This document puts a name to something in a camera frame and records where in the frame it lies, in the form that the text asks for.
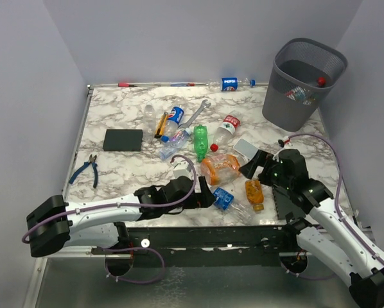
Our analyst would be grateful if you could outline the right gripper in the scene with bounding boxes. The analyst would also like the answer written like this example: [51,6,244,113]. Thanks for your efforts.
[239,148,293,190]

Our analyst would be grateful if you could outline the blue label water bottle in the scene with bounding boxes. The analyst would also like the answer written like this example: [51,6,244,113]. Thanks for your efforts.
[211,186,253,225]

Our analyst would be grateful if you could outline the Pepsi bottle blue cap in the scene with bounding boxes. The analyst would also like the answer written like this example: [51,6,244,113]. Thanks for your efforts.
[285,86,317,106]

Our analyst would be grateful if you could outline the red label clear bottle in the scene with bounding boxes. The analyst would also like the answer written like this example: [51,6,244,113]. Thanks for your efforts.
[302,76,327,92]

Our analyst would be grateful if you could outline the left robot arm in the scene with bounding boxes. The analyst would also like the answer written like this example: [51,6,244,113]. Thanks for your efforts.
[22,176,215,258]

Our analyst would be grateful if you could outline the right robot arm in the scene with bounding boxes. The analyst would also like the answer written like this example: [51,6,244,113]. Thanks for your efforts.
[240,149,384,307]

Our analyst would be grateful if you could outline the grey mesh waste bin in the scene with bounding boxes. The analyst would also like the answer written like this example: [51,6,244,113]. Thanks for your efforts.
[262,38,348,132]

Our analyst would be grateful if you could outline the grey white rectangular pad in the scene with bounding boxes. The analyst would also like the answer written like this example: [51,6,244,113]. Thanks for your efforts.
[232,138,258,160]

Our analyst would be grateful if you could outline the large orange label bottle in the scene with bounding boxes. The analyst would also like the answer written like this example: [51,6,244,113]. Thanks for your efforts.
[200,154,249,186]

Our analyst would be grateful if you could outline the small orange juice bottle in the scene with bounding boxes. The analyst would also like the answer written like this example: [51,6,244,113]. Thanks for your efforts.
[245,180,264,212]

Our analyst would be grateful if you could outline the red green label water bottle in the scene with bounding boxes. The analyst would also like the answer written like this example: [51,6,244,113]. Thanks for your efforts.
[209,111,243,152]

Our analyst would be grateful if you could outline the black notebook right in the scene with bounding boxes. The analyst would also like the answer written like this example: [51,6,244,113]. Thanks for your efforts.
[272,186,306,222]

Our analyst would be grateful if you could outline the green plastic bottle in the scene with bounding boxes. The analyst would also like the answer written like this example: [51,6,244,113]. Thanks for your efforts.
[193,124,208,162]

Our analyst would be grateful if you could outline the clear bottle purple label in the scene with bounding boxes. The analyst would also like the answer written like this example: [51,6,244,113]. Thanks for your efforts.
[159,128,191,160]

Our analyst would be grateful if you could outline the silver open-end wrench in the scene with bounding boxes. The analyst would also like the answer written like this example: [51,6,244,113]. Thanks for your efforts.
[179,99,211,129]

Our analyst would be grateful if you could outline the Pepsi bottle at back edge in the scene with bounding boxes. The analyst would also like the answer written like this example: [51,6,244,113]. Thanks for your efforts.
[207,77,256,92]

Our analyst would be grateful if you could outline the Pepsi bottle blue label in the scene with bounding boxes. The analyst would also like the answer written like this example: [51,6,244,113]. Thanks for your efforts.
[161,106,184,143]

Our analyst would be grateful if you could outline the black box left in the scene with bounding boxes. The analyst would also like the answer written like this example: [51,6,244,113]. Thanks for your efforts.
[103,129,143,152]

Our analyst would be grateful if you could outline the clear empty bottle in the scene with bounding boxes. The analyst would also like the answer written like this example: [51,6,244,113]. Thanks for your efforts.
[144,104,156,137]

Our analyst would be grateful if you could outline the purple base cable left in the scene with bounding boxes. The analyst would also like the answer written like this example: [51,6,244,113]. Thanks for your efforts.
[104,246,167,284]

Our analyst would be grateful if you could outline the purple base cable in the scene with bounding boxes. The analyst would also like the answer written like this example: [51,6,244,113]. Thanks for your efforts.
[104,246,167,284]
[280,259,337,282]

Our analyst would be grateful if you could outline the blue handled screwdriver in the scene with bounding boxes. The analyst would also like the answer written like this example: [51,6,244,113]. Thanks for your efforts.
[170,82,196,87]

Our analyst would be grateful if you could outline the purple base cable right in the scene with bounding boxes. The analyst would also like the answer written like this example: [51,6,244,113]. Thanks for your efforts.
[280,259,337,282]

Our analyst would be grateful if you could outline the blue handled pliers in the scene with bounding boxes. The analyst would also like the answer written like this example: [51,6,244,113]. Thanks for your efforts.
[68,153,99,188]

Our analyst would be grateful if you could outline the red handled screwdriver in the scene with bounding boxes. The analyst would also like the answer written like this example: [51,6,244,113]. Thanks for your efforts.
[118,83,140,88]

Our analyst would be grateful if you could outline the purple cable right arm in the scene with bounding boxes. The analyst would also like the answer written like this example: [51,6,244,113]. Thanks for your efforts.
[286,133,384,277]

